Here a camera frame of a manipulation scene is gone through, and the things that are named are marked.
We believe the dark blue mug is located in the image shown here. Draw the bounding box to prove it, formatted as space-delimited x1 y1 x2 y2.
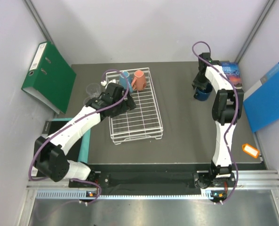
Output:
193 83 213 101

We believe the teal mug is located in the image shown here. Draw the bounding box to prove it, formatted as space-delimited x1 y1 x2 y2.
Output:
119 71 133 93

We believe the clear faceted plastic cup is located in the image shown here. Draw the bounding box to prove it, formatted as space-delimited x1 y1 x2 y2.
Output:
86 83 102 98

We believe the clear heavy-base glass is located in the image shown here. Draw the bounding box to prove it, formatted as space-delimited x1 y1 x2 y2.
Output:
83 97 92 106

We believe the white wire dish rack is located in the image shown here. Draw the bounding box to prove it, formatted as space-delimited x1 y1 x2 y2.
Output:
109 67 163 145

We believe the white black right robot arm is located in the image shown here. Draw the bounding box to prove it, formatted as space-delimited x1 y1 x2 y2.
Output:
192 52 244 186

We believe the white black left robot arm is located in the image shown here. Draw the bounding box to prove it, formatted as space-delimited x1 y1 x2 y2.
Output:
32 82 136 187

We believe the orange mug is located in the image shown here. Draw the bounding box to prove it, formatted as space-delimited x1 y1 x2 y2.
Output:
131 70 146 91

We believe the Jane Eyre paperback book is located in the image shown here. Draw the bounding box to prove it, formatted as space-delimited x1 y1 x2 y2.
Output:
221 61 242 89

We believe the green lever arch binder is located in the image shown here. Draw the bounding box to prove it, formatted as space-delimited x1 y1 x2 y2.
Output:
21 41 76 114

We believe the blue folder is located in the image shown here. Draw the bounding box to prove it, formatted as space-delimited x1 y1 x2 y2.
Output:
243 62 279 133

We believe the black notebook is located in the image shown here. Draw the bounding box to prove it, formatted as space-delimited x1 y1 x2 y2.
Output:
31 118 82 178

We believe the orange key tag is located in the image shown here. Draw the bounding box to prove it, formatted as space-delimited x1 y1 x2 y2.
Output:
242 144 260 158

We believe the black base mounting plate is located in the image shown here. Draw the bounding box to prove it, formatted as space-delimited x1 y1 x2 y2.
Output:
68 170 238 190

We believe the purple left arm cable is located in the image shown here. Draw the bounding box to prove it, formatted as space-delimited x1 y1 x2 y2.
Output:
29 69 130 205

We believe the grey slotted cable duct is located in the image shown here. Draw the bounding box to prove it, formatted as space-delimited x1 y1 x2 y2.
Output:
35 190 227 200

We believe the aluminium frame rail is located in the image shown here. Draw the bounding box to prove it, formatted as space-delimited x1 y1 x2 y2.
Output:
27 170 279 194

